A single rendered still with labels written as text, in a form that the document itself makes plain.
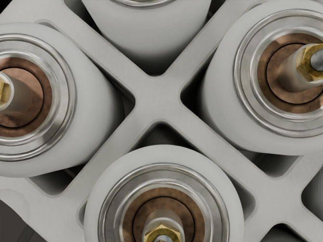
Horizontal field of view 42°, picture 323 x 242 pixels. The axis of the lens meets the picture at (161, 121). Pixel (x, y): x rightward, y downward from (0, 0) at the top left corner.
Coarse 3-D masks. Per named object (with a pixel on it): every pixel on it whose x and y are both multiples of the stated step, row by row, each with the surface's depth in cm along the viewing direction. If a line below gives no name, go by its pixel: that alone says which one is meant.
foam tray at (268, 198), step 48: (48, 0) 32; (240, 0) 32; (96, 48) 32; (192, 48) 32; (144, 96) 32; (192, 96) 43; (144, 144) 43; (192, 144) 33; (0, 192) 32; (48, 192) 32; (240, 192) 38; (288, 192) 31; (48, 240) 32
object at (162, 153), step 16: (128, 160) 25; (144, 160) 25; (160, 160) 25; (176, 160) 25; (192, 160) 25; (208, 160) 25; (112, 176) 25; (208, 176) 24; (224, 176) 25; (96, 192) 25; (224, 192) 24; (96, 208) 25; (240, 208) 25; (96, 224) 24; (240, 224) 25; (96, 240) 24; (240, 240) 25
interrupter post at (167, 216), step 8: (152, 216) 23; (160, 216) 22; (168, 216) 22; (176, 216) 23; (152, 224) 21; (168, 224) 21; (176, 224) 21; (144, 232) 21; (144, 240) 21; (184, 240) 21
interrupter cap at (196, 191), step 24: (144, 168) 24; (168, 168) 24; (120, 192) 24; (144, 192) 24; (168, 192) 24; (192, 192) 24; (216, 192) 24; (120, 216) 24; (144, 216) 24; (192, 216) 24; (216, 216) 24; (120, 240) 24; (192, 240) 24; (216, 240) 24
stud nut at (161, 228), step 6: (162, 222) 21; (156, 228) 20; (162, 228) 20; (168, 228) 20; (174, 228) 21; (150, 234) 20; (156, 234) 20; (162, 234) 20; (168, 234) 20; (174, 234) 20; (150, 240) 20; (174, 240) 20; (180, 240) 20
